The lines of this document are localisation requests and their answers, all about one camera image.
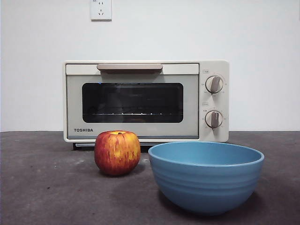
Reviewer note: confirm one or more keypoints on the red yellow apple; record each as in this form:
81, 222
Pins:
117, 154

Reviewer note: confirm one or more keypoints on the glass oven door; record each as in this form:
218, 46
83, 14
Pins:
75, 105

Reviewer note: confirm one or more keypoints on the blue ribbed bowl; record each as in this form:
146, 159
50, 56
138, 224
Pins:
206, 187

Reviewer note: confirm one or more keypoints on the cream Toshiba toaster oven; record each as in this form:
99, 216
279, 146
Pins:
223, 133

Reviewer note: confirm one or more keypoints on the small cream timer knob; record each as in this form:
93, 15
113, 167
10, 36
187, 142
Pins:
213, 119

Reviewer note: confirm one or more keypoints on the large cream temperature knob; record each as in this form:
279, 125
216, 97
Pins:
214, 84

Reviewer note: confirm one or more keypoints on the white wall socket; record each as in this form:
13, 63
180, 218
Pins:
100, 14

